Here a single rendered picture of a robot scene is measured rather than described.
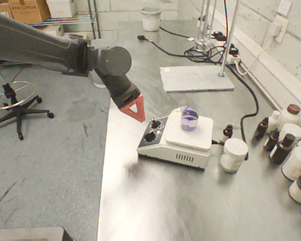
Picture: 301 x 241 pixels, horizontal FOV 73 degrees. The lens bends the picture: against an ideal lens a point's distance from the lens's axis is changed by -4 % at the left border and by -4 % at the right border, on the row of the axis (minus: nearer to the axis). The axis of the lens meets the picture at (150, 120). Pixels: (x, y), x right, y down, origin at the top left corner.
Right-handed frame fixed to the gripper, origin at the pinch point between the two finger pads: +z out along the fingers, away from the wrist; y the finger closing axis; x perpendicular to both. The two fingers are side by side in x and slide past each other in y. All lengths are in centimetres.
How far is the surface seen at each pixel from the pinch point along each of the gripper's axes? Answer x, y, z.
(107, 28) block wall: -37, 245, -10
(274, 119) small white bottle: -34.4, -7.1, 23.9
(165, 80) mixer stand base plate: -19.0, 32.6, 8.7
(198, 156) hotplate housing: -6.3, -11.1, 13.3
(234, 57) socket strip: -56, 36, 21
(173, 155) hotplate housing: -1.4, -7.0, 11.9
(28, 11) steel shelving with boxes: 28, 213, -68
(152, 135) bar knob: 0.0, -0.8, 6.8
